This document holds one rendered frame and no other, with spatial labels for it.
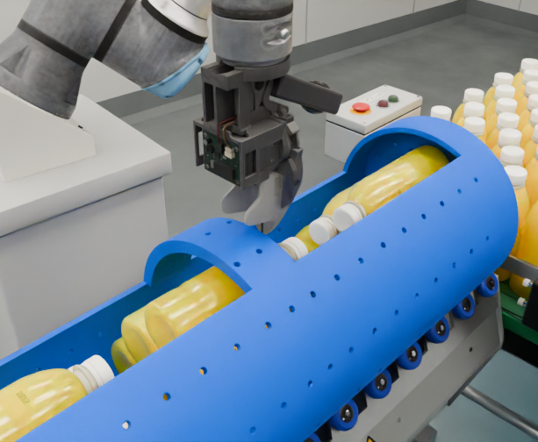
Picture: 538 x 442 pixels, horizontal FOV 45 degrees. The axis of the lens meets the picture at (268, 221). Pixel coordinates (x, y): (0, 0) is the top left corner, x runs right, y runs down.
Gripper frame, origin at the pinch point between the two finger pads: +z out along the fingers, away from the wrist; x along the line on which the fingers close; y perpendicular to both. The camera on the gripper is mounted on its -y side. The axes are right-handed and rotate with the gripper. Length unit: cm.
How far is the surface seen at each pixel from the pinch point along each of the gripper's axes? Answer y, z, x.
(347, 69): -307, 124, -225
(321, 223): -15.9, 10.3, -5.1
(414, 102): -68, 14, -24
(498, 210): -32.6, 7.8, 12.8
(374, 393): -9.0, 27.0, 11.2
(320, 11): -308, 89, -252
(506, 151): -58, 12, 2
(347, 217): -14.5, 6.0, 0.5
